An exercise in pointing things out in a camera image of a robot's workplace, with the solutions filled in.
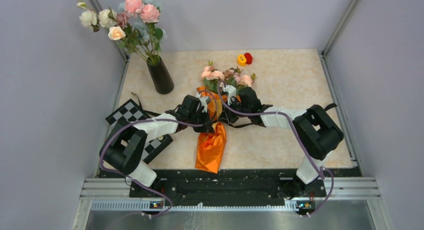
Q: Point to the pink and white flower bunch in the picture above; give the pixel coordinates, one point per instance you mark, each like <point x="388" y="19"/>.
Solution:
<point x="133" y="26"/>

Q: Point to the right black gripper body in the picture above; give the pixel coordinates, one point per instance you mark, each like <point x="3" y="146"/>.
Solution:
<point x="233" y="117"/>

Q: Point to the black tapered vase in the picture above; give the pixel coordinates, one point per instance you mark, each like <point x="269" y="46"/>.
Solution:
<point x="161" y="77"/>

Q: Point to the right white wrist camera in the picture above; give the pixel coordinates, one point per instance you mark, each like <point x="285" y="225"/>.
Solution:
<point x="230" y="93"/>

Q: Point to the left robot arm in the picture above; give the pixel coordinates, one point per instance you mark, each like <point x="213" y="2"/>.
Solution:
<point x="123" y="149"/>

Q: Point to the black white checkerboard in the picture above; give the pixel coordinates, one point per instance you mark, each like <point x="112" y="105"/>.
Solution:
<point x="131" y="112"/>

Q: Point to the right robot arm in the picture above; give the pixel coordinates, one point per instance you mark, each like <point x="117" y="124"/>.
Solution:
<point x="316" y="132"/>

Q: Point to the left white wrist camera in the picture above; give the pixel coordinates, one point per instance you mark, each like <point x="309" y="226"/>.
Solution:
<point x="204" y="101"/>

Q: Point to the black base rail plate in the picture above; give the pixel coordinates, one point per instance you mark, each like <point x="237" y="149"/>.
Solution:
<point x="234" y="187"/>

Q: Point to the orange paper bouquet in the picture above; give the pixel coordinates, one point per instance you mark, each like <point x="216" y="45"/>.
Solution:
<point x="211" y="146"/>

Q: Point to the aluminium frame rail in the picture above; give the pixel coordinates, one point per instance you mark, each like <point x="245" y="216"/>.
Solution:
<point x="117" y="194"/>

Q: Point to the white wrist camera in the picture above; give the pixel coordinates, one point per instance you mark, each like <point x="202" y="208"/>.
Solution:
<point x="230" y="93"/>
<point x="204" y="101"/>

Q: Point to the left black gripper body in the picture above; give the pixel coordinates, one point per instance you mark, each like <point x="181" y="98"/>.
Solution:
<point x="198" y="118"/>

